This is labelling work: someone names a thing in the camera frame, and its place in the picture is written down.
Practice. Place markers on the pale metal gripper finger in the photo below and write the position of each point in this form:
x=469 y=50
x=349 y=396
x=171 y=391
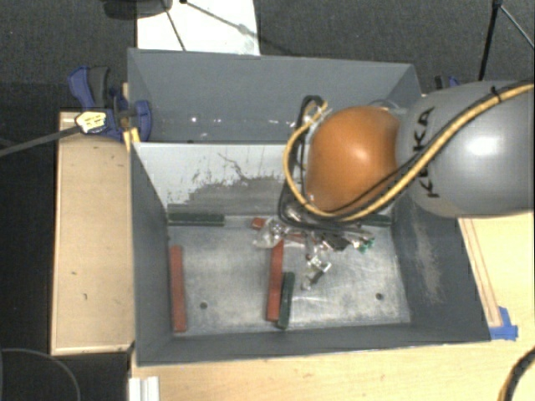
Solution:
x=310 y=272
x=322 y=270

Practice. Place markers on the red-brown flat block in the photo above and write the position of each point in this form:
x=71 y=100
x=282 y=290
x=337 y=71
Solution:
x=258 y=223
x=275 y=282
x=177 y=286

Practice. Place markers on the dark green flat block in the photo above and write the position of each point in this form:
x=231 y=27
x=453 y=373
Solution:
x=286 y=301
x=195 y=218

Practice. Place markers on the grey metal bin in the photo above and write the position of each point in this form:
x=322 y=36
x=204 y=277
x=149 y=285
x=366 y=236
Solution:
x=234 y=98

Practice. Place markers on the pale wood board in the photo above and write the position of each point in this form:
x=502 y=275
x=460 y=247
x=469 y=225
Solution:
x=92 y=240

